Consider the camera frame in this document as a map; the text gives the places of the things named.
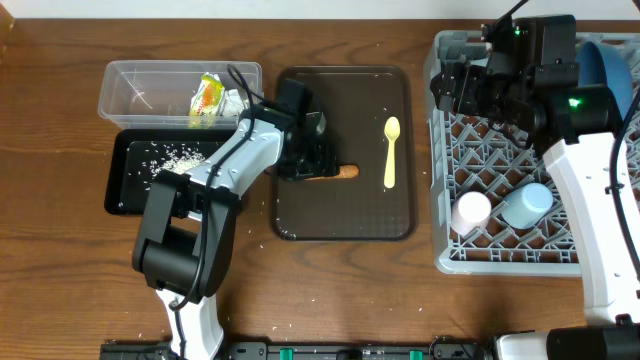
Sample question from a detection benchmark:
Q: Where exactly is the orange carrot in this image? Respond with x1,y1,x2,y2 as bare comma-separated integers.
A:
308,165,360,181

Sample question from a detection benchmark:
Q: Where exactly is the pile of white rice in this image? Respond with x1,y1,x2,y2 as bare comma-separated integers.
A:
124,141,206,190

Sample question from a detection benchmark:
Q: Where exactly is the pink plastic cup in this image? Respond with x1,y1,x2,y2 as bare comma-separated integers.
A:
450,191,492,236

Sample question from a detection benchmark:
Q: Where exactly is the yellow plastic spoon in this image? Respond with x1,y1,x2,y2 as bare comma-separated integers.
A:
383,116,401,189

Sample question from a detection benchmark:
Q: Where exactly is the grey dishwasher rack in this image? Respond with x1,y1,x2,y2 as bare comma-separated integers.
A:
423,30,640,278

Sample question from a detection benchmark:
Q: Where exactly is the dark blue bowl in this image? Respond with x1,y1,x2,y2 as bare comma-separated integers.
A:
576,42,633,118

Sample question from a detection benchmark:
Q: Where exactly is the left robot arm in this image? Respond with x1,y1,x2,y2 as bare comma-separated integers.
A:
132,78,339,359

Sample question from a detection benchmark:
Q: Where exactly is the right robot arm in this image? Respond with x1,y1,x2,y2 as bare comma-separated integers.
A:
430,13,639,359

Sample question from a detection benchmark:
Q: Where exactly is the clear plastic waste bin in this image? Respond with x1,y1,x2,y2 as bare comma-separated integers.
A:
98,60,248,130

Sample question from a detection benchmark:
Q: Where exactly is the black rectangular tray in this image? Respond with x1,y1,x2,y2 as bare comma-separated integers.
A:
104,129,233,215

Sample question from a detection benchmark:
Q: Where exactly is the snack wrapper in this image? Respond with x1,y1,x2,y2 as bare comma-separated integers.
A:
188,73,248,129

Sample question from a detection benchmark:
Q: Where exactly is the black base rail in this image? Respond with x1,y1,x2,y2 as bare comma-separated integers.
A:
99,338,497,360

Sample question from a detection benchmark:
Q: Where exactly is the brown serving tray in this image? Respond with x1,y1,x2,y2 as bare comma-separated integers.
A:
271,66,417,241

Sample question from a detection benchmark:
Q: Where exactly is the light blue plastic cup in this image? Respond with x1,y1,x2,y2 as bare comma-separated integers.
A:
501,183,553,229

